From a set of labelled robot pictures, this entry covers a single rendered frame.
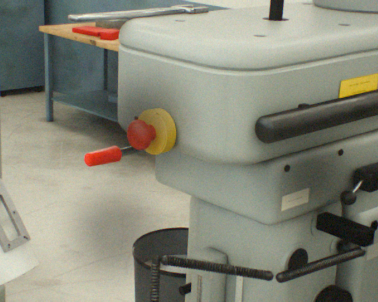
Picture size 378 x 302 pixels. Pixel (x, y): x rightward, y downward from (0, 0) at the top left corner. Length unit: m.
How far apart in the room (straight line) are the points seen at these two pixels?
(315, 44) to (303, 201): 0.22
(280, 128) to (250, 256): 0.28
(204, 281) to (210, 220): 0.09
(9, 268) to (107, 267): 3.70
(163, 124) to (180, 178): 0.18
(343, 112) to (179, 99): 0.21
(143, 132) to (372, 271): 0.50
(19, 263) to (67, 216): 4.42
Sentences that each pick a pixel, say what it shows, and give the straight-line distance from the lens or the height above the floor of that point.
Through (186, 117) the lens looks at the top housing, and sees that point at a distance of 1.02.
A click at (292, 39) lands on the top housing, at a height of 1.89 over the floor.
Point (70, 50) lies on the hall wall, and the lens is 8.61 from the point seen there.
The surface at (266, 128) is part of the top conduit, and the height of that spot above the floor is 1.79.
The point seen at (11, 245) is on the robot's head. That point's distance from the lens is 1.03.
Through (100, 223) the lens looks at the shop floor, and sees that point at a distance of 5.33.
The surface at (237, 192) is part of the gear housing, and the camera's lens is 1.11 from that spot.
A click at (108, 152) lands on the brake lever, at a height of 1.71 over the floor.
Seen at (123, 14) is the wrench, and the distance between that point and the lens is 1.12.
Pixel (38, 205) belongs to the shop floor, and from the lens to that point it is 5.65.
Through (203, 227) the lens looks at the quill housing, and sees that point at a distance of 1.23.
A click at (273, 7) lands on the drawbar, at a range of 1.18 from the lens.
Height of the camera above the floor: 2.05
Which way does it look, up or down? 18 degrees down
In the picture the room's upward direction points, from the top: 3 degrees clockwise
